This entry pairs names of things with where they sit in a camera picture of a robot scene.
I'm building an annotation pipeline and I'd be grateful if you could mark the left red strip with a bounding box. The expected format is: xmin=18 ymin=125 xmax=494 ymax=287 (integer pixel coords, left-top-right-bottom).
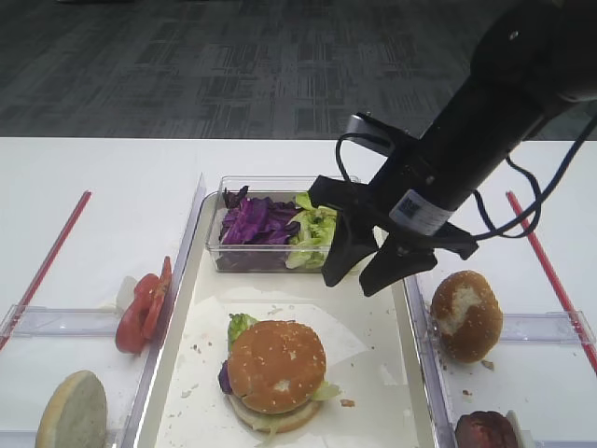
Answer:
xmin=0 ymin=190 xmax=92 ymax=349

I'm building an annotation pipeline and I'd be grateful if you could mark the rear tomato slice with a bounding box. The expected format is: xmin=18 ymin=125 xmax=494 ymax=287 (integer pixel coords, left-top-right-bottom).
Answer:
xmin=142 ymin=256 xmax=172 ymax=340

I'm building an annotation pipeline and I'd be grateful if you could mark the upper left clear holder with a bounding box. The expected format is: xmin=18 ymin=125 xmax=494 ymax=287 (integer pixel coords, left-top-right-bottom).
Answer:
xmin=1 ymin=304 xmax=120 ymax=343

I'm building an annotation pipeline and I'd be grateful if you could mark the right clear long rail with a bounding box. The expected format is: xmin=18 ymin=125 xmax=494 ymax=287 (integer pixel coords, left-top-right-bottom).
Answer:
xmin=405 ymin=275 xmax=457 ymax=448

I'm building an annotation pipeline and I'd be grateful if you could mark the bottom bun standing left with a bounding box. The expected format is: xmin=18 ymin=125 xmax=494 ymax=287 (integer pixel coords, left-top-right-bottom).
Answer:
xmin=35 ymin=370 xmax=107 ymax=448

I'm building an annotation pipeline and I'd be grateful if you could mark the clear plastic salad container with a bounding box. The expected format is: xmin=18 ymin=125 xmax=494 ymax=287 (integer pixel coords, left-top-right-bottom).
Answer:
xmin=205 ymin=175 xmax=338 ymax=273

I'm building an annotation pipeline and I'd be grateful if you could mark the purple cabbage strip on bun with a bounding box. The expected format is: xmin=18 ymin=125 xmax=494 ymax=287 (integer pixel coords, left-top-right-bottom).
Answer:
xmin=217 ymin=360 xmax=233 ymax=395

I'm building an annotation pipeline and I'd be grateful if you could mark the green lettuce leaf on bun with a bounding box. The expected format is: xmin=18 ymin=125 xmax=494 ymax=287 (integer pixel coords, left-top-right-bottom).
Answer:
xmin=227 ymin=313 xmax=344 ymax=403

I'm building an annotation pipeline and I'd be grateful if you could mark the cream rectangular serving tray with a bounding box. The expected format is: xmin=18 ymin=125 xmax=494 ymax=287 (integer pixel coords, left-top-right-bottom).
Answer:
xmin=138 ymin=195 xmax=433 ymax=447

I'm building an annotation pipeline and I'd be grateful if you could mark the bottom bun on tray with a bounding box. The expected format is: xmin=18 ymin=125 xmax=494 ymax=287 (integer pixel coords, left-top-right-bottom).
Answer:
xmin=228 ymin=395 xmax=322 ymax=433

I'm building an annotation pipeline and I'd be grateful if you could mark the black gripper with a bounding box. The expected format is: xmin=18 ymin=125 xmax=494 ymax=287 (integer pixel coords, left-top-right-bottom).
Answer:
xmin=309 ymin=175 xmax=479 ymax=297

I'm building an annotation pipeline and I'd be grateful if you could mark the front dark meat patty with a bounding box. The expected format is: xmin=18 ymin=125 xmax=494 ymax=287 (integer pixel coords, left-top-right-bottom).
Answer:
xmin=455 ymin=411 xmax=519 ymax=448

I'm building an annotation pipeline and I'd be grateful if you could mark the clear long rail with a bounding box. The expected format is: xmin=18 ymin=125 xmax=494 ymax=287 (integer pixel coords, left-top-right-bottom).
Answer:
xmin=113 ymin=174 xmax=206 ymax=447
xmin=405 ymin=275 xmax=457 ymax=448

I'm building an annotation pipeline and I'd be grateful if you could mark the sesame top bun rear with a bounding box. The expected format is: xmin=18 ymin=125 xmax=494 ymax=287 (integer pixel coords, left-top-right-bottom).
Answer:
xmin=430 ymin=271 xmax=504 ymax=363

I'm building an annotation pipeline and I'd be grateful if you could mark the upper right clear holder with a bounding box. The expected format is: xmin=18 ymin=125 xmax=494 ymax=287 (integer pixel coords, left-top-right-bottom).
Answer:
xmin=499 ymin=311 xmax=596 ymax=346

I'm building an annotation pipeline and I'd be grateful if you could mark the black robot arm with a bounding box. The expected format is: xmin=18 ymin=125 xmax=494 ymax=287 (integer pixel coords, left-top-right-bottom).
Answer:
xmin=309 ymin=1 xmax=596 ymax=295

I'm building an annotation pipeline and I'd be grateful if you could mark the sesame top bun front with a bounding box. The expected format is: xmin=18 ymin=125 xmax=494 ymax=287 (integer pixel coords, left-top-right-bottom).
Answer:
xmin=227 ymin=319 xmax=327 ymax=415

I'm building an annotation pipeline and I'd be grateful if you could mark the white stopper near tomatoes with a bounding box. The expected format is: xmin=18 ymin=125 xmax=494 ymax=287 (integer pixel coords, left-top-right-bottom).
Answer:
xmin=114 ymin=276 xmax=137 ymax=314

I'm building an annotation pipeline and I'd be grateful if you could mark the white stopper near patties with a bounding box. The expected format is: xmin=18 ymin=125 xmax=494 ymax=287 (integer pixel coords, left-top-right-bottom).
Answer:
xmin=506 ymin=410 xmax=535 ymax=448

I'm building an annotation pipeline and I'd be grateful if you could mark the tomato slice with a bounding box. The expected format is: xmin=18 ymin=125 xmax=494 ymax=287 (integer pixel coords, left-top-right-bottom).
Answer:
xmin=142 ymin=256 xmax=172 ymax=340
xmin=115 ymin=273 xmax=155 ymax=355

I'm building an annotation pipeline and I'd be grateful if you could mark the sesame bun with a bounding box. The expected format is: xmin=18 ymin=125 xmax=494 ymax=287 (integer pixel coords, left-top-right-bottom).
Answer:
xmin=430 ymin=271 xmax=504 ymax=363
xmin=227 ymin=319 xmax=327 ymax=415

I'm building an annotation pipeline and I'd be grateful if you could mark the front tomato slice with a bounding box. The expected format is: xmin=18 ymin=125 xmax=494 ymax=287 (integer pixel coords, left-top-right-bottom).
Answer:
xmin=115 ymin=273 xmax=155 ymax=355

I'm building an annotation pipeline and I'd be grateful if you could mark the shredded purple cabbage pile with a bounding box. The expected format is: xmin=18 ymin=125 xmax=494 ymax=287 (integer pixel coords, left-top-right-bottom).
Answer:
xmin=219 ymin=186 xmax=300 ymax=245

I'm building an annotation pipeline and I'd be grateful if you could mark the green lettuce pile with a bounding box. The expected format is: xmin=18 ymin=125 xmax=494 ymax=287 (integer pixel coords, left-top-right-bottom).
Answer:
xmin=285 ymin=192 xmax=338 ymax=270

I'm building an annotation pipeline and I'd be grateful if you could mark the black cable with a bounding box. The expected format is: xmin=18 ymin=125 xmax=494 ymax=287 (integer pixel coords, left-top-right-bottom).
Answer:
xmin=334 ymin=116 xmax=597 ymax=240

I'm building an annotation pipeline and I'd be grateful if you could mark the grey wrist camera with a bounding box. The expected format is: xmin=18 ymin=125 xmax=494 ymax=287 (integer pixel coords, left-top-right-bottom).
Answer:
xmin=345 ymin=113 xmax=395 ymax=157

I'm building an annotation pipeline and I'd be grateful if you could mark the left clear long rail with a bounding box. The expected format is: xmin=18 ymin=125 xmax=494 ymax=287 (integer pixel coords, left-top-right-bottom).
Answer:
xmin=113 ymin=174 xmax=206 ymax=447

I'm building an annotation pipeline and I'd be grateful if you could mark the right red strip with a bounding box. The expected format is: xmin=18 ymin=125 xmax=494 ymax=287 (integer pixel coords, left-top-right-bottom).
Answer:
xmin=521 ymin=218 xmax=596 ymax=371

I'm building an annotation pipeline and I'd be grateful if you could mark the clear holder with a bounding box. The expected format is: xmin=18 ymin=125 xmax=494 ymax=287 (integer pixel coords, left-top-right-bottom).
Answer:
xmin=1 ymin=304 xmax=120 ymax=343
xmin=499 ymin=311 xmax=596 ymax=346

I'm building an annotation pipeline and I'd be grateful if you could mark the red strip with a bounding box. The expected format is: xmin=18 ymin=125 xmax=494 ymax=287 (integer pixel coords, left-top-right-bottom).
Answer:
xmin=0 ymin=190 xmax=92 ymax=349
xmin=521 ymin=218 xmax=596 ymax=371

